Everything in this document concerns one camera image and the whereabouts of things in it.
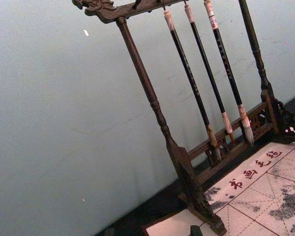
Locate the dark carved wooden brush rack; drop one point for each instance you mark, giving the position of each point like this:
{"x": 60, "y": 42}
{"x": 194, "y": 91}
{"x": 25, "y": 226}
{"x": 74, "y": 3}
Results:
{"x": 140, "y": 71}

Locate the black brush with grey-brown bristles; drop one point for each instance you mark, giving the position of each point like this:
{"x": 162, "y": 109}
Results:
{"x": 186, "y": 71}

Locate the black brush with small brown tip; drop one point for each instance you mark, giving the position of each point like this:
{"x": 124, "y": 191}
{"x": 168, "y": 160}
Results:
{"x": 207, "y": 66}

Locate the black brush with red-marked label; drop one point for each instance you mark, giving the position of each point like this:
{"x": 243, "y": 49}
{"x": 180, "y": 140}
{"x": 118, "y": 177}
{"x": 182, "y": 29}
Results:
{"x": 226, "y": 64}

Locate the small black block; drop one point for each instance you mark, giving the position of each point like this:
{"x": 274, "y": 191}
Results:
{"x": 196, "y": 231}

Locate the white felt mat with grid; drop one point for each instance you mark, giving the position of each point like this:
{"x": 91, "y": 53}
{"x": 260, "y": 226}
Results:
{"x": 258, "y": 196}

